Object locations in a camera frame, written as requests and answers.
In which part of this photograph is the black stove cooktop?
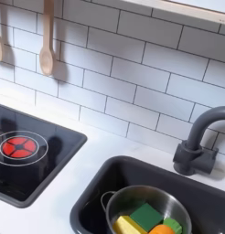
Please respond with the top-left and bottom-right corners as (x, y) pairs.
(0, 101), (88, 209)

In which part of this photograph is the orange toy carrot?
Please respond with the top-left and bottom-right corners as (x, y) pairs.
(148, 217), (183, 234)

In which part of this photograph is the dark grey tap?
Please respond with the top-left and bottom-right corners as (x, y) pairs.
(172, 105), (225, 176)

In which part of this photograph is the dark grey sink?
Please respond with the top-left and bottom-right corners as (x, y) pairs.
(70, 155), (225, 234)

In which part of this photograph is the yellow toy block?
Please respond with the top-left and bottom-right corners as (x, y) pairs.
(112, 215), (149, 234)

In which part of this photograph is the wooden spoon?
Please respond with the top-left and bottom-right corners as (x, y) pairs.
(38, 0), (56, 77)

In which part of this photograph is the green toy block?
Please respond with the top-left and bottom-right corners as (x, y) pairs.
(129, 202), (165, 233)

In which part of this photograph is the steel pot with handles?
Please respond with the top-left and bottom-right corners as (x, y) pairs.
(100, 185), (193, 234)

